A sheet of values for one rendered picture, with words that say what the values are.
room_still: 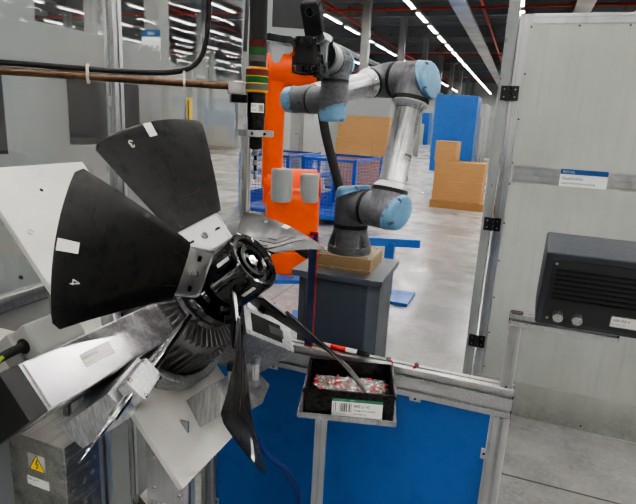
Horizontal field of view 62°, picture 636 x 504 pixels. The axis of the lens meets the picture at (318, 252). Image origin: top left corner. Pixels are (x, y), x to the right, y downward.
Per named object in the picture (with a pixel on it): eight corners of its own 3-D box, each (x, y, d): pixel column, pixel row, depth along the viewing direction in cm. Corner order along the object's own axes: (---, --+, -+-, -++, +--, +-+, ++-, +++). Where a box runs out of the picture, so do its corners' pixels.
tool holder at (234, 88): (228, 135, 99) (229, 80, 96) (225, 134, 105) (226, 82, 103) (276, 137, 101) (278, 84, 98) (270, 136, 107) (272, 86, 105)
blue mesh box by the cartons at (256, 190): (235, 215, 808) (236, 150, 784) (272, 205, 924) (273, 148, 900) (288, 222, 778) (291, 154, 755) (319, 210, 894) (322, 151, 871)
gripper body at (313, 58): (319, 73, 120) (336, 78, 131) (321, 32, 118) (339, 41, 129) (288, 72, 123) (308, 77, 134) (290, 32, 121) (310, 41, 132)
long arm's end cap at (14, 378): (-23, 398, 75) (18, 363, 71) (5, 442, 75) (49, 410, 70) (-44, 408, 73) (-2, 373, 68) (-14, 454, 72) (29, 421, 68)
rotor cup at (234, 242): (170, 296, 94) (219, 259, 89) (188, 248, 106) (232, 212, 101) (230, 340, 101) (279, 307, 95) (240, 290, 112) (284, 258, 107)
